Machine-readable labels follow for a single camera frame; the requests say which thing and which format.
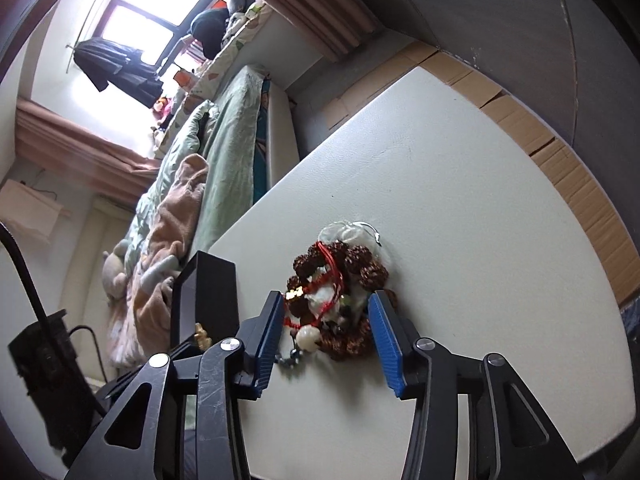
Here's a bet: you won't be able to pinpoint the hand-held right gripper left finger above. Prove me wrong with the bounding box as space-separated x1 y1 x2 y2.
62 289 286 480

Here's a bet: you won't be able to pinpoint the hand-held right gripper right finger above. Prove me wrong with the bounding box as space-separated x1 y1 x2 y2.
367 289 587 480

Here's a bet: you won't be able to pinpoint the large white bead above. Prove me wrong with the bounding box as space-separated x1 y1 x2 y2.
295 325 321 354

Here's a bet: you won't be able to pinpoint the black jewelry box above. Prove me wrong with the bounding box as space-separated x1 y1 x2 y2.
169 250 240 357

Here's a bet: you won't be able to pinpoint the brown seed bead bracelet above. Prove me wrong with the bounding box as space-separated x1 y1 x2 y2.
286 240 399 362

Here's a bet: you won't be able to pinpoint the red string bracelet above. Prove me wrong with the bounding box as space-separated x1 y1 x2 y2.
281 241 349 332

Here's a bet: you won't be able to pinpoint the thin silver bangle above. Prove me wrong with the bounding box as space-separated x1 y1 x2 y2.
319 219 385 250

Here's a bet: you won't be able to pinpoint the beige plush toy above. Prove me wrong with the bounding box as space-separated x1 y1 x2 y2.
101 239 132 305

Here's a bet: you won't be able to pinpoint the white padded headboard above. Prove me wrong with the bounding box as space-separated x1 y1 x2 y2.
64 194 137 363

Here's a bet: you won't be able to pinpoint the pink fleece blanket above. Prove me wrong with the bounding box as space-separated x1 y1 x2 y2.
106 152 212 367

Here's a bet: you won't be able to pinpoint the beige hanging towel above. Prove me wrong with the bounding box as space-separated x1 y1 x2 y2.
0 179 67 247

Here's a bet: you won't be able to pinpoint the white low table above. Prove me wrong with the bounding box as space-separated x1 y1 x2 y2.
185 64 626 480

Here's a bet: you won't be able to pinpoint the green quilt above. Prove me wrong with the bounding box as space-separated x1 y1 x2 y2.
121 64 272 273

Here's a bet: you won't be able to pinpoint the pink curtain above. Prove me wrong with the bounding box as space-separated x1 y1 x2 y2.
15 98 162 207
219 0 387 62

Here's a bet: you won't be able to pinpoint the cardboard floor sheets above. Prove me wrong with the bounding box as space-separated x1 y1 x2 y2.
320 40 640 307

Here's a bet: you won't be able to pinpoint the patterned window seat cushion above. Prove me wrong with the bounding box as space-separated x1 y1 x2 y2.
151 1 275 160

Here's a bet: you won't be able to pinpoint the hanging black clothes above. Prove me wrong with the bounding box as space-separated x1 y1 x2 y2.
73 37 164 109

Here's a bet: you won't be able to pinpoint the black bag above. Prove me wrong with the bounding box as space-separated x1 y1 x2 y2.
189 7 232 59

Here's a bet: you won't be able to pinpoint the metal clothes rail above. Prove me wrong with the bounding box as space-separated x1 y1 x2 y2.
65 0 123 67

